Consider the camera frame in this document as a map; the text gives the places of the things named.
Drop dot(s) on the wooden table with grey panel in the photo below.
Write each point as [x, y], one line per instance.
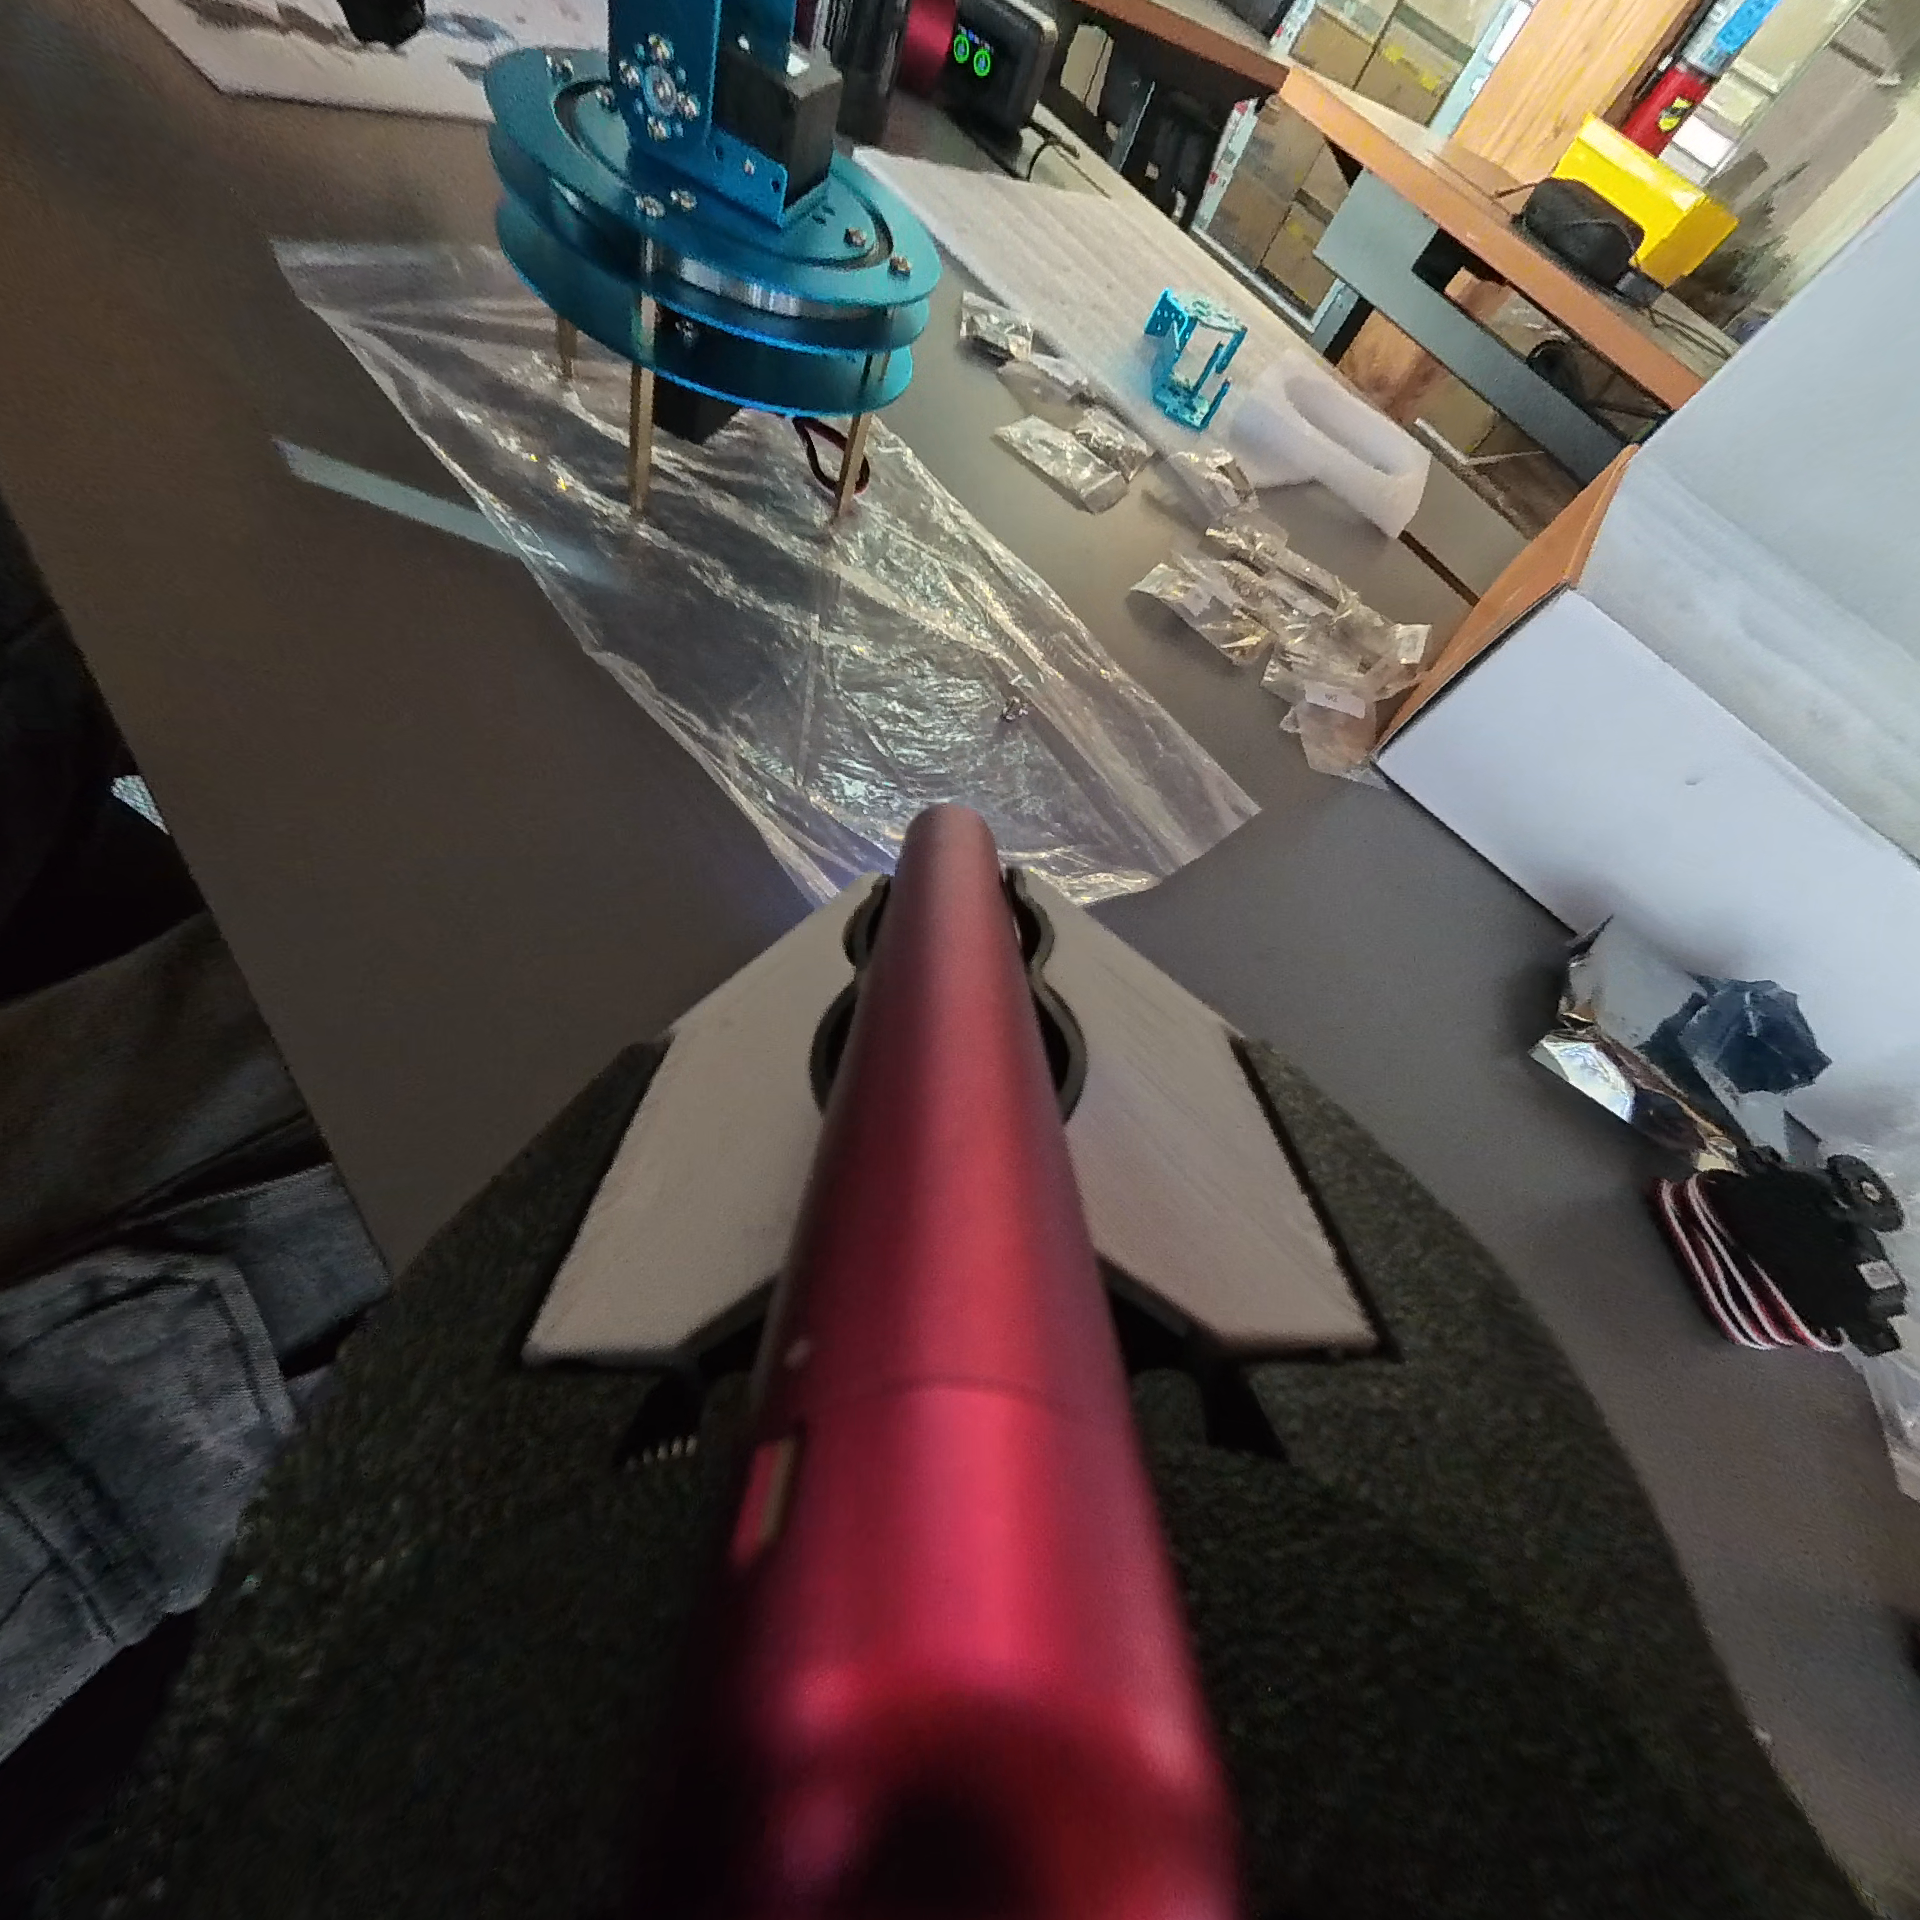
[1391, 126]

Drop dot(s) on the white foam sheet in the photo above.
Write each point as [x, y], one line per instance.
[1037, 221]

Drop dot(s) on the white and orange cardboard box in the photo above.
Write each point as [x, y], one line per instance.
[1646, 783]

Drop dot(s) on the pile of small screw bags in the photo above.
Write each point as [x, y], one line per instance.
[1198, 591]

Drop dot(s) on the blue robot arm base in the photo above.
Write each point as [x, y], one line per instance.
[720, 290]

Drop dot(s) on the silver foil bag with parts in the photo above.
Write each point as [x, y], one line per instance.
[1612, 1062]

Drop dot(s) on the person's blue jeans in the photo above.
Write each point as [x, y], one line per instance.
[130, 1425]

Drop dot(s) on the blue metal bracket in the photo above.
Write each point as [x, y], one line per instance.
[1182, 337]

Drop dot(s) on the white foam wrap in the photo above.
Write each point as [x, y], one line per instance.
[1350, 447]

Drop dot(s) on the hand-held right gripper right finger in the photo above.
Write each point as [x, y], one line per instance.
[1198, 1187]

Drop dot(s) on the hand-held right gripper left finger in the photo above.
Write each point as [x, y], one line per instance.
[671, 1199]

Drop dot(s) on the red electric screwdriver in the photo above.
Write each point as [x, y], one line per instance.
[958, 1351]

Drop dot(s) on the black bag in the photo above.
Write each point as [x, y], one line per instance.
[1578, 221]

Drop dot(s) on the printed instruction sheet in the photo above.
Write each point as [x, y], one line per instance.
[300, 63]

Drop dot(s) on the clear plastic sheet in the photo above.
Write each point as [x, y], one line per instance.
[838, 663]

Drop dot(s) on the black device with green display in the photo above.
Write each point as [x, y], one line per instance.
[995, 67]

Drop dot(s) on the person's black top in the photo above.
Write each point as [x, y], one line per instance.
[61, 783]

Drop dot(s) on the yellow box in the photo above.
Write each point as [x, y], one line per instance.
[1646, 186]

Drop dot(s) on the stack of cardboard boxes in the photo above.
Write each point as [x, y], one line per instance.
[1272, 163]

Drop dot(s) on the red fire extinguisher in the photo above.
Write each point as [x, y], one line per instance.
[1692, 72]

